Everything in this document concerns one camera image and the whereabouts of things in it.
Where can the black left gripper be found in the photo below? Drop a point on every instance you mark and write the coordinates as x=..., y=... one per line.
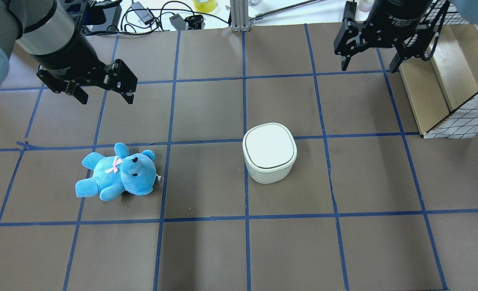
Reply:
x=70, y=53

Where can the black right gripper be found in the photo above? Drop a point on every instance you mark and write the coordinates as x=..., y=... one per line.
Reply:
x=398, y=16

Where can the white trash can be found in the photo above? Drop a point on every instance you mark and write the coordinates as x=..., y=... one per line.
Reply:
x=269, y=152

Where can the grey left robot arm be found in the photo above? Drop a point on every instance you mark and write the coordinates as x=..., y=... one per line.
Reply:
x=50, y=31

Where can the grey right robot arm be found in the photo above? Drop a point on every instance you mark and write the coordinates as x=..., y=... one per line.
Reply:
x=468, y=9

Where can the black device on table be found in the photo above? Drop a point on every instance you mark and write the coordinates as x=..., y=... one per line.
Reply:
x=90, y=16

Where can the black power adapter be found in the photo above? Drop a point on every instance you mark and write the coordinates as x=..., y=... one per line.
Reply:
x=144, y=15

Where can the blue teddy bear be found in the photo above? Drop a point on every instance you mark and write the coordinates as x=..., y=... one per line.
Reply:
x=114, y=175

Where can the grey power brick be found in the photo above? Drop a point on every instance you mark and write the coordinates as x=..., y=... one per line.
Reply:
x=178, y=22

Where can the yellow tape roll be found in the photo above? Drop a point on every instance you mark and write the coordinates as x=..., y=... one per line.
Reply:
x=205, y=6

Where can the wooden shelf with wire grid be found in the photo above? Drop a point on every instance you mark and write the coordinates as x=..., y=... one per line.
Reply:
x=442, y=84

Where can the aluminium frame post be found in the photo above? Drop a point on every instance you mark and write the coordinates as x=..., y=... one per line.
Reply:
x=240, y=20

